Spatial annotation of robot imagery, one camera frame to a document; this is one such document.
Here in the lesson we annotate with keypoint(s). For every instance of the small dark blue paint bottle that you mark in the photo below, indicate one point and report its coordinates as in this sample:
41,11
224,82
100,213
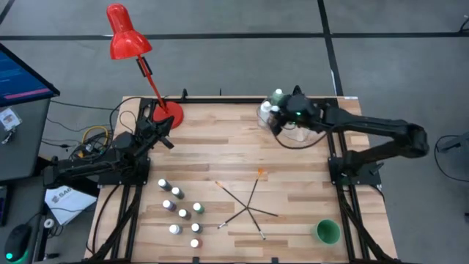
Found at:
164,184

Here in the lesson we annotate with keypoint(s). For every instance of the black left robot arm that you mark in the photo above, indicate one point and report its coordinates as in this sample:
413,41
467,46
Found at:
84,169

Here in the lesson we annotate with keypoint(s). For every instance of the small white paint bottle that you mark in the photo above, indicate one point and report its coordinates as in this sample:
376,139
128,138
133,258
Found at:
175,229

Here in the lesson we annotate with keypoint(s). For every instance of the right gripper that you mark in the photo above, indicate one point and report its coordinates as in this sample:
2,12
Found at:
293,110

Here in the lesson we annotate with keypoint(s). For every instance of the large white bottle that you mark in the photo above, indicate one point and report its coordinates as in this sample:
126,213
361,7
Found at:
264,110

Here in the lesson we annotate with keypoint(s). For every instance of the small red paint bottle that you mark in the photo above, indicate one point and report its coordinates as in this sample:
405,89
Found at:
196,243

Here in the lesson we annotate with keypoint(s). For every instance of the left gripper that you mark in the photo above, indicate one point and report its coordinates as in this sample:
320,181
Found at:
148,132

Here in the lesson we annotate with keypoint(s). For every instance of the small white-capped paint bottle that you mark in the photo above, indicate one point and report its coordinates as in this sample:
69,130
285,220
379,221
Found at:
275,109

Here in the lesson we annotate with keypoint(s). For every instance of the grey chair leg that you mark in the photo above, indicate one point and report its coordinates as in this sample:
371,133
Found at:
454,144

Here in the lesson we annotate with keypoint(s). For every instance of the white tape roll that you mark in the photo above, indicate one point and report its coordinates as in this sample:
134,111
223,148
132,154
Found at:
48,223

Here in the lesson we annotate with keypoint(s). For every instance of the grey desk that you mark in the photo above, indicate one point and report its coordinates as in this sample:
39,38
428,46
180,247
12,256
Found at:
22,146

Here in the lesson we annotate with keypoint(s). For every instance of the badge card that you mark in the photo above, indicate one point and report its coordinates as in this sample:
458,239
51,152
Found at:
9,119

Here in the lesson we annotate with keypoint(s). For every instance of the clear plastic bin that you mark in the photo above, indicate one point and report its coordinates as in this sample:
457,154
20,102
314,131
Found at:
304,137

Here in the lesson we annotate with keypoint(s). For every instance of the white printed booklet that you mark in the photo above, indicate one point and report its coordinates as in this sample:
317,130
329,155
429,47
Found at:
67,203

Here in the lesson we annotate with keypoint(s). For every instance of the red desk lamp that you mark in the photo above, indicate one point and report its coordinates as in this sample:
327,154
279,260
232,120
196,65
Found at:
126,36

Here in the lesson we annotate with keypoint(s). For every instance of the small green paint bottle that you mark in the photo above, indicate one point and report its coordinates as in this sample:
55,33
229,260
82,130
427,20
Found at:
198,208

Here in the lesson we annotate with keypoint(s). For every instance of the black computer mouse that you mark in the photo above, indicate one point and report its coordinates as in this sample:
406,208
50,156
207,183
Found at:
16,242

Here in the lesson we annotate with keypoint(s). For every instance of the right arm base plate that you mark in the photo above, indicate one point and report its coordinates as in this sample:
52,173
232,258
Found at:
366,176

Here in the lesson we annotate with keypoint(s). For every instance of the green plastic cup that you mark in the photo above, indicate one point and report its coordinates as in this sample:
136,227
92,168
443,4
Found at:
328,232

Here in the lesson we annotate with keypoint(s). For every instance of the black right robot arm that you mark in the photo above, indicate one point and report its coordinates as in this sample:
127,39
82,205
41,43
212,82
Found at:
384,126

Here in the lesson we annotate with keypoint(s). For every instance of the computer monitor blue screen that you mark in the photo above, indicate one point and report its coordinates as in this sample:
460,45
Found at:
18,80

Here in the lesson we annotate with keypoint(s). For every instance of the large green bottle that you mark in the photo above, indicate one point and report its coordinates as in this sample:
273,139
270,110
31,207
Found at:
277,96

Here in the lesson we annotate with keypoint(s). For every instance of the small purple paint bottle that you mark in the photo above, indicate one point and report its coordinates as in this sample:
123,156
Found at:
169,205

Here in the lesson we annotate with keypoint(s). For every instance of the black frame bracket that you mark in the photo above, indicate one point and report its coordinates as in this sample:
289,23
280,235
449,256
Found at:
184,94
297,89

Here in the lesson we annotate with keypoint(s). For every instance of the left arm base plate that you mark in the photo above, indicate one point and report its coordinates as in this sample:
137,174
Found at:
141,176

